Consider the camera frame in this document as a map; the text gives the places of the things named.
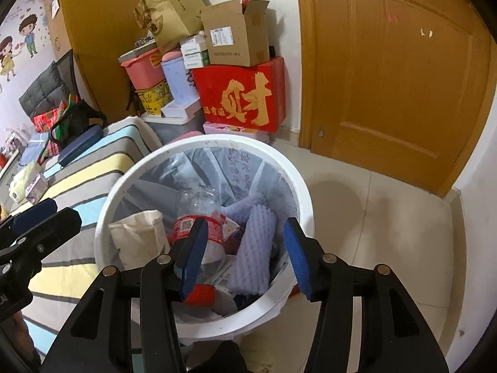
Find wooden wardrobe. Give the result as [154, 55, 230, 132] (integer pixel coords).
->
[44, 0, 148, 115]

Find open cardboard box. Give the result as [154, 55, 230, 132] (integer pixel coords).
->
[201, 0, 270, 67]

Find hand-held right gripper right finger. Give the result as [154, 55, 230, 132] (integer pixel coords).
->
[283, 217, 449, 373]

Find red green plaid bag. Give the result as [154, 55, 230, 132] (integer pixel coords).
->
[33, 101, 78, 160]

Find lavender storage bin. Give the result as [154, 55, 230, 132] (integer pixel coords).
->
[160, 51, 200, 105]

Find blue bin liner bag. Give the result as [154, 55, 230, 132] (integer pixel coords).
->
[138, 145, 296, 280]

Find black chair grey cushion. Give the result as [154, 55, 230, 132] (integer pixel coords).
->
[19, 50, 80, 119]

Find small white carton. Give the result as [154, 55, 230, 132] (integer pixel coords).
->
[182, 50, 211, 68]
[179, 34, 206, 53]

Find dark blue glasses case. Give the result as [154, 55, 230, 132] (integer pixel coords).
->
[57, 125, 105, 167]

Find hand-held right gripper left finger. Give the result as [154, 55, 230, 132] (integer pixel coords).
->
[41, 218, 209, 373]

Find purple printed packet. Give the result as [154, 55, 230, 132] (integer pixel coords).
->
[25, 175, 49, 205]

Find yellow patterned box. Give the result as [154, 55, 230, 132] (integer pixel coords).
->
[134, 81, 173, 116]

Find brown paper bag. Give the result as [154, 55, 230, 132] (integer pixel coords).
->
[134, 0, 206, 55]

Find blue folded cloth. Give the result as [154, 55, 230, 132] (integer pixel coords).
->
[19, 132, 51, 164]

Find cartoon wall sticker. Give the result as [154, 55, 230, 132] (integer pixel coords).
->
[0, 13, 39, 82]

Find black bag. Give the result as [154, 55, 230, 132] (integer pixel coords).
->
[48, 99, 109, 142]

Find beige paper bag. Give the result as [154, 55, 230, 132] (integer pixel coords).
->
[108, 210, 171, 270]

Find white round bin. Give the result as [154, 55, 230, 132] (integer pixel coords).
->
[94, 134, 313, 348]

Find wooden door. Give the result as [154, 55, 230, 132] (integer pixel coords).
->
[294, 0, 494, 199]

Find pink flat box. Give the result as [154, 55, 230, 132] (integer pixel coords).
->
[203, 122, 270, 144]

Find pink storage bin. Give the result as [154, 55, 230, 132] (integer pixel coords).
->
[120, 48, 166, 91]

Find pale green tissue pack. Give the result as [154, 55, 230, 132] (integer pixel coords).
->
[8, 161, 43, 203]

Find grey storage box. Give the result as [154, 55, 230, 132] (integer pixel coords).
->
[142, 113, 206, 146]

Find clear plastic bottle red cap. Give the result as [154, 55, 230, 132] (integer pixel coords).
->
[167, 187, 228, 306]

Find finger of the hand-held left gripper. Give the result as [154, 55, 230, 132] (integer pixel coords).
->
[8, 208, 82, 273]
[0, 198, 59, 242]

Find red box gold character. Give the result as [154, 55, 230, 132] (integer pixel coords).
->
[192, 56, 286, 133]

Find white foam fruit net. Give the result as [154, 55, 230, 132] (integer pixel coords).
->
[227, 198, 278, 295]
[221, 198, 253, 226]

